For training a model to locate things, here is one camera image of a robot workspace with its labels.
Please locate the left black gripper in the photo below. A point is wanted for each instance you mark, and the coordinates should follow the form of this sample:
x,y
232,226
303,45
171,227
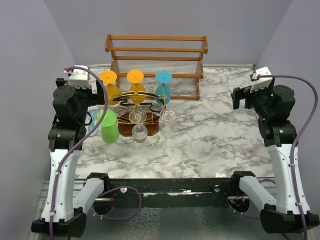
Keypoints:
x,y
95,98

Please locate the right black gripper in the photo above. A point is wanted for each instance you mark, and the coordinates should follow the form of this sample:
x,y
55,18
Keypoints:
x,y
239,93

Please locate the orange wine glass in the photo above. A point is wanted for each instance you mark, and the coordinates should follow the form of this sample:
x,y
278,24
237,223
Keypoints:
x,y
135,77
109,78

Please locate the green plastic wine glass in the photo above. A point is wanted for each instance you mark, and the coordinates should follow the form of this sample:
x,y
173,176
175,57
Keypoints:
x,y
109,130

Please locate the gold wire wine glass rack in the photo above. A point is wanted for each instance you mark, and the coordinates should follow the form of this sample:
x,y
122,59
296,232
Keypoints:
x,y
152,105

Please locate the clear glass cup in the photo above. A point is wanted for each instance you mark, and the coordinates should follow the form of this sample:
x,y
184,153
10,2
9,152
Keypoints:
x,y
139,131

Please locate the blue plastic wine glass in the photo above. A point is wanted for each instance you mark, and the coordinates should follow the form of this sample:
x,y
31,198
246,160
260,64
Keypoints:
x,y
163,90

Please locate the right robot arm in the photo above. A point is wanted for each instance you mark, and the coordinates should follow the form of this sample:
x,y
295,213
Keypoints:
x,y
288,211

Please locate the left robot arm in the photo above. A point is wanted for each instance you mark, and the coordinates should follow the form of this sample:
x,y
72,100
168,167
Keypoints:
x,y
65,215

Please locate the wooden shelf rack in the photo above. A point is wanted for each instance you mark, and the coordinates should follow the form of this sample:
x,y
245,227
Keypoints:
x,y
182,56

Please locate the blue packaged item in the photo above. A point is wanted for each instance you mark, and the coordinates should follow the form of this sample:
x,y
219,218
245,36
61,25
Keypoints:
x,y
91,119

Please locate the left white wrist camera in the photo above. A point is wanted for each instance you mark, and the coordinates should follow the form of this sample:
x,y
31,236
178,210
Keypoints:
x,y
78,78

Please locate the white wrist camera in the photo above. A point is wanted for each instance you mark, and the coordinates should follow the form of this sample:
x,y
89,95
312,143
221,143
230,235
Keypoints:
x,y
260,79
78,78

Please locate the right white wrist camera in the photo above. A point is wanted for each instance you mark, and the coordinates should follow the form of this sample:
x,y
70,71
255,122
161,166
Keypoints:
x,y
260,79

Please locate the black base frame bar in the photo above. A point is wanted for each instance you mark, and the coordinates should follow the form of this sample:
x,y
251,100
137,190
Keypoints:
x,y
169,193

